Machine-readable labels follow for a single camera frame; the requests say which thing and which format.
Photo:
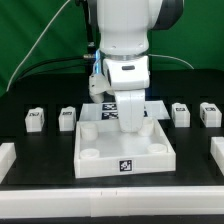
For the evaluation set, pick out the green backdrop curtain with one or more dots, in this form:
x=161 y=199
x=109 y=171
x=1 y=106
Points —
x=37 y=30

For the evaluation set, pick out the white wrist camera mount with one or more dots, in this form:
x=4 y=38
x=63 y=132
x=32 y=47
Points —
x=98 y=85

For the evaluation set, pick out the white marker base plate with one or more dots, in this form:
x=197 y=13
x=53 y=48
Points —
x=108 y=111

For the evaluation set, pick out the white front obstacle wall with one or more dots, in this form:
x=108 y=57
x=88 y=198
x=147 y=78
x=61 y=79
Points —
x=102 y=202

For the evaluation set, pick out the white left obstacle wall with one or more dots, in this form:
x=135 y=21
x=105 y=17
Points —
x=7 y=158

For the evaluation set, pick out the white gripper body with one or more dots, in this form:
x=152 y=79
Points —
x=128 y=80

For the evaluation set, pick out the white obstacle wall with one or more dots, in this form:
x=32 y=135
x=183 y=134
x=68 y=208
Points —
x=7 y=158
x=102 y=202
x=217 y=151

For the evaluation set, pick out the white square tabletop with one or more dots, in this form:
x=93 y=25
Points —
x=102 y=149

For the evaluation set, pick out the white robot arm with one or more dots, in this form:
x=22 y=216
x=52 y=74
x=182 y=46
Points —
x=123 y=25

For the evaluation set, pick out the white right obstacle wall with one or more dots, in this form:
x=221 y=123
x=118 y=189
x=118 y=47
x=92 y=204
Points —
x=217 y=151

